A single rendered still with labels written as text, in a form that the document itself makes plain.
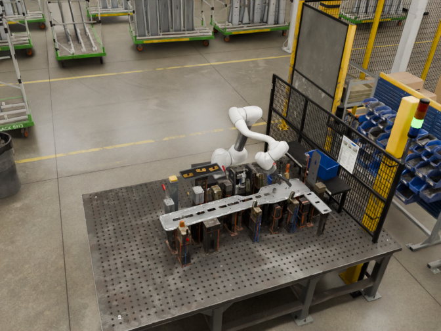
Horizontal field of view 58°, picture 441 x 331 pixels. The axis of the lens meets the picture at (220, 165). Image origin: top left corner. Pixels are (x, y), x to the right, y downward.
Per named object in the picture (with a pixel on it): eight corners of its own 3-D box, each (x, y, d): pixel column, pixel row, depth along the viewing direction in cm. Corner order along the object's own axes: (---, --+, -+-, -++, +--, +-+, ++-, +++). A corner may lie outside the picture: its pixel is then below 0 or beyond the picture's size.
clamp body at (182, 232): (182, 269, 321) (181, 237, 300) (175, 257, 332) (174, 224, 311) (194, 265, 325) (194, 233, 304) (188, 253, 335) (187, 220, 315)
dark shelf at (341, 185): (331, 196, 356) (332, 194, 355) (278, 146, 422) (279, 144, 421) (351, 190, 364) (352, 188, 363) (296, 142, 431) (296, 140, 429)
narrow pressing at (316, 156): (314, 186, 367) (320, 155, 348) (306, 179, 376) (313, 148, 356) (314, 186, 368) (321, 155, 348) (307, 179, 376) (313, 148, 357)
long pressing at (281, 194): (166, 234, 312) (166, 232, 311) (157, 216, 328) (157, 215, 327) (312, 192, 362) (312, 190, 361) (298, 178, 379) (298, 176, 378)
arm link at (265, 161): (264, 173, 338) (277, 163, 335) (254, 161, 331) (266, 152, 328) (262, 166, 347) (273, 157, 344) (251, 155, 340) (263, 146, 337)
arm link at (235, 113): (235, 118, 356) (249, 115, 361) (227, 104, 365) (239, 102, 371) (232, 129, 366) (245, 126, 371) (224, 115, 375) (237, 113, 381)
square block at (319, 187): (312, 218, 376) (319, 188, 356) (307, 213, 382) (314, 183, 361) (319, 216, 379) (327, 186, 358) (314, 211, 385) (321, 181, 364)
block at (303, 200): (298, 229, 363) (303, 205, 347) (291, 221, 371) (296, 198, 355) (307, 226, 367) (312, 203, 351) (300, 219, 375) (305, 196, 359)
